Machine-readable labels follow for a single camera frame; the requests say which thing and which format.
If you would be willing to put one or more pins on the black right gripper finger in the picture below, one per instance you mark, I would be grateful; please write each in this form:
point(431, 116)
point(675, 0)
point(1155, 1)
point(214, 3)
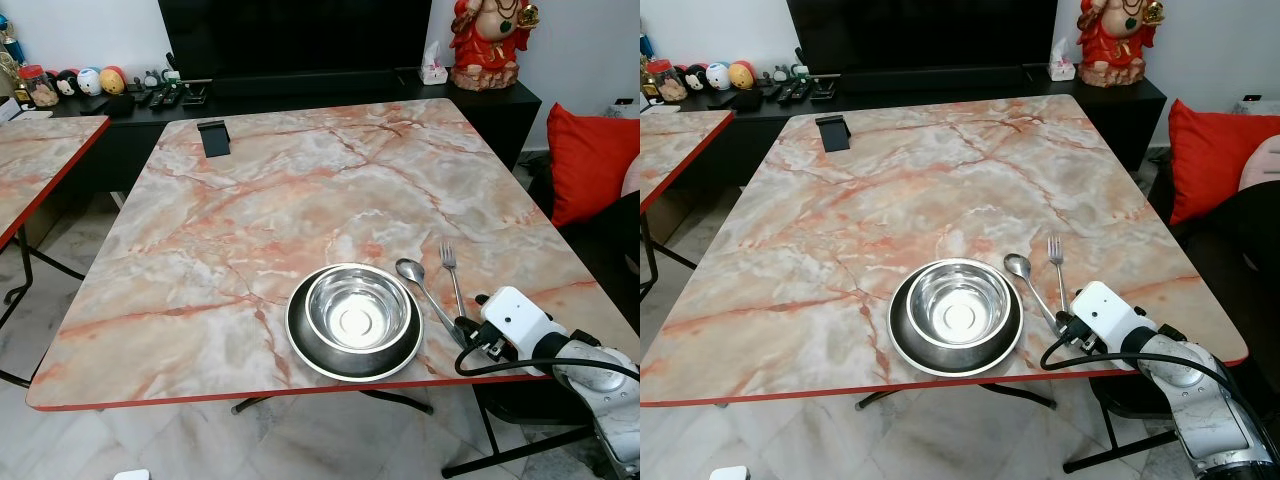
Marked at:
point(1072, 316)
point(1066, 330)
point(473, 325)
point(468, 340)

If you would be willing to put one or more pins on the silver metal fork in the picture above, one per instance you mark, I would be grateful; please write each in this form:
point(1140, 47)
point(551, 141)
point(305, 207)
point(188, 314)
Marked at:
point(1058, 265)
point(452, 280)

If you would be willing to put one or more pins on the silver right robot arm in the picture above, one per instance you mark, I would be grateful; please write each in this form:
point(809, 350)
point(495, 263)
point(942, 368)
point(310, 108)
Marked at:
point(1200, 400)
point(600, 400)

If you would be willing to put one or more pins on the silver metal spoon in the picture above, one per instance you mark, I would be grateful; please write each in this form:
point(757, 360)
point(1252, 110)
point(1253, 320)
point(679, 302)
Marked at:
point(1017, 265)
point(409, 270)

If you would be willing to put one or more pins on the black folding table legs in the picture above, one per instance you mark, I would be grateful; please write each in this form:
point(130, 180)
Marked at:
point(652, 255)
point(490, 440)
point(20, 290)

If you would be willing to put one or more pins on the shiny steel bowl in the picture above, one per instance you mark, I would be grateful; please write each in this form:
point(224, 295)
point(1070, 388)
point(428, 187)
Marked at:
point(958, 303)
point(358, 310)

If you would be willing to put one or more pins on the round steel plate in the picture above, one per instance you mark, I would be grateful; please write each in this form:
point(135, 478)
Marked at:
point(350, 365)
point(950, 360)

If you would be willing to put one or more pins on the black sofa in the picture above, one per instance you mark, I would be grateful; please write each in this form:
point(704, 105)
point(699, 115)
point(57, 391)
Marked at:
point(1240, 260)
point(610, 260)

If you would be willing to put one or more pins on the red cushion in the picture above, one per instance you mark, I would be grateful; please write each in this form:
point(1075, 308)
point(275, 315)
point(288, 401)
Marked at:
point(1210, 160)
point(590, 160)

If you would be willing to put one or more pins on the pink cushion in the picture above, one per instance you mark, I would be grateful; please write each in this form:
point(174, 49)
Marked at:
point(1262, 160)
point(632, 175)

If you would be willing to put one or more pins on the white tissue box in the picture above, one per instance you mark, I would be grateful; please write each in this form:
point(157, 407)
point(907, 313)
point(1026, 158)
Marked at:
point(434, 70)
point(1062, 67)

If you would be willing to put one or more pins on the red laughing Buddha statue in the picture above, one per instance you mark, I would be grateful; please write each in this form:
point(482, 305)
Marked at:
point(1118, 42)
point(490, 45)

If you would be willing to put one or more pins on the black phone stand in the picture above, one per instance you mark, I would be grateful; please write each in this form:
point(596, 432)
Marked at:
point(833, 134)
point(215, 140)

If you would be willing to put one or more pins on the gold trophy figure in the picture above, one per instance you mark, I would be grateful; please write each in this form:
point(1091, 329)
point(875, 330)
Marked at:
point(645, 75)
point(9, 55)

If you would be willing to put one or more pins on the clear jar with red lid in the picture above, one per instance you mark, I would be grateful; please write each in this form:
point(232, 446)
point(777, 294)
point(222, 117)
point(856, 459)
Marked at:
point(38, 88)
point(665, 82)

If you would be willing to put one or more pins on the black television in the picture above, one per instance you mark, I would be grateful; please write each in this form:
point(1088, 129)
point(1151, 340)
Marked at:
point(295, 35)
point(920, 32)

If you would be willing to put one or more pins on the black-eared mouse plush toy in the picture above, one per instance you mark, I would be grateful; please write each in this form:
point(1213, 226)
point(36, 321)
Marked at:
point(67, 84)
point(695, 78)

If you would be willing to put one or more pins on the white duck plush toy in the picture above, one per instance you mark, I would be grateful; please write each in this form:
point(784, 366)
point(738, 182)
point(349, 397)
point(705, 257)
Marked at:
point(718, 76)
point(89, 81)

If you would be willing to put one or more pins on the orange round plush toy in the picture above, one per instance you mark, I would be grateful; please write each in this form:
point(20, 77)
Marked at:
point(113, 80)
point(742, 74)

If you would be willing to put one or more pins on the grey cat-like figure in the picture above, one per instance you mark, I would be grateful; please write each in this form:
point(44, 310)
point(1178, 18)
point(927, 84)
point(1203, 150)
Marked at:
point(153, 80)
point(780, 76)

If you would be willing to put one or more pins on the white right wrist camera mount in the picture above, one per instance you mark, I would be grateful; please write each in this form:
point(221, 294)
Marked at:
point(1110, 310)
point(518, 315)

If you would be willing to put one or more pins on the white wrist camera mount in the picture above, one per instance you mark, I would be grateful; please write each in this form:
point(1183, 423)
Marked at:
point(518, 315)
point(730, 473)
point(131, 474)
point(1110, 310)

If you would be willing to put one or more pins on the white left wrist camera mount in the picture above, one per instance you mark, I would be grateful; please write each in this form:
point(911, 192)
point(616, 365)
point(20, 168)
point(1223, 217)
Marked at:
point(131, 474)
point(730, 473)

